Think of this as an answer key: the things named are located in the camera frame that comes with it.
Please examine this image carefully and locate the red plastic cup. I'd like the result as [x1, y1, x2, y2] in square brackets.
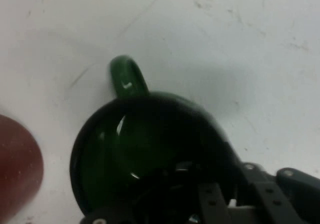
[0, 113, 45, 224]

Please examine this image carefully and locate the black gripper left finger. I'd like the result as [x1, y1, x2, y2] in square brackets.
[83, 183, 234, 224]

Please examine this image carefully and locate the green enamel mug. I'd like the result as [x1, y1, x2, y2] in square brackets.
[69, 54, 241, 224]

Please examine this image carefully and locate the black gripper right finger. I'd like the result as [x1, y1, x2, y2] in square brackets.
[239, 161, 320, 224]

